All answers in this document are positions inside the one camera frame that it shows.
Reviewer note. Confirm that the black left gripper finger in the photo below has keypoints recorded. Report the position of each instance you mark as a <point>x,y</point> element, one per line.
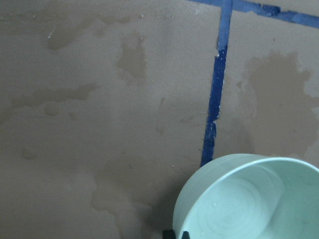
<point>185,235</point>

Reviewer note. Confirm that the light green ceramic bowl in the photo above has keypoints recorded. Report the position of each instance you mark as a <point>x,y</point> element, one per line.
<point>246,196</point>

